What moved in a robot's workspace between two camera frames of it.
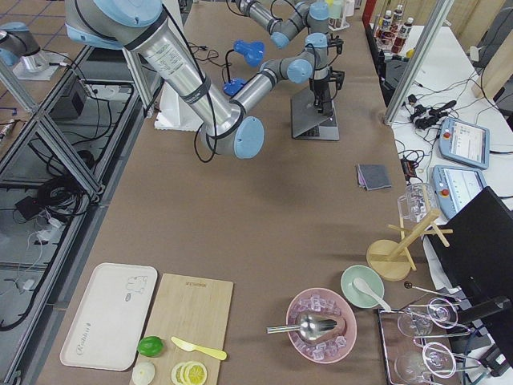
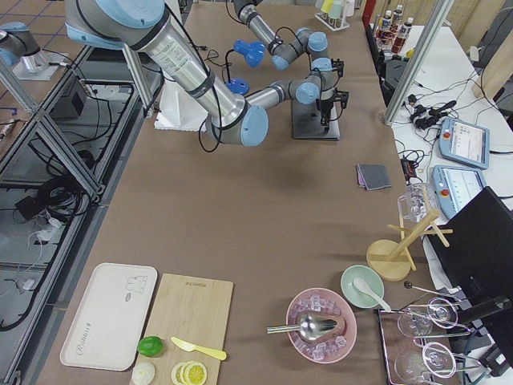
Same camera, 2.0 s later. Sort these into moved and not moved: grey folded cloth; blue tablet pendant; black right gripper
Moved: black right gripper
Not moved: blue tablet pendant; grey folded cloth
